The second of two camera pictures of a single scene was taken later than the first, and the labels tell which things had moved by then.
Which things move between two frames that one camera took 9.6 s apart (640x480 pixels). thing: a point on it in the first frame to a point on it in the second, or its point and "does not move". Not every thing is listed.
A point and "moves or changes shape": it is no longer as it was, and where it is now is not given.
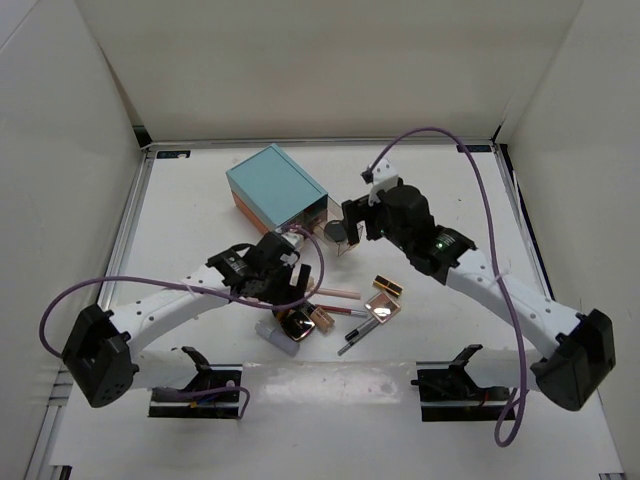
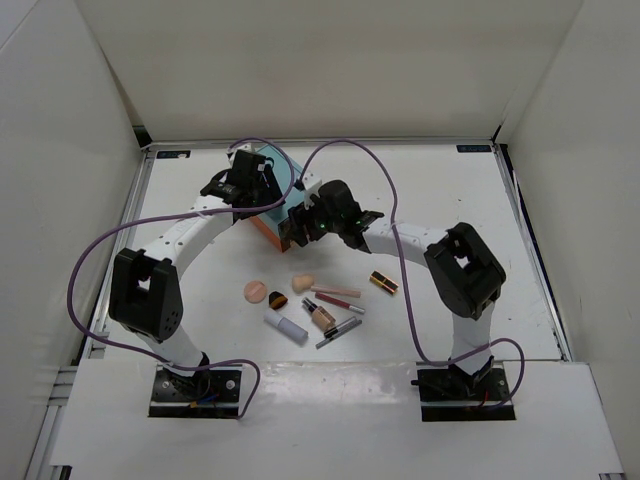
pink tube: x=337 y=293 does not move
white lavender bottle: x=277 y=338 to x=291 y=329
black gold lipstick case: x=388 y=285 does not move
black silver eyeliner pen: x=356 y=335 to x=338 y=331
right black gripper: x=351 y=212 to x=299 y=217
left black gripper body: x=275 y=288 to x=263 y=194
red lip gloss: x=341 y=310 moves or changes shape
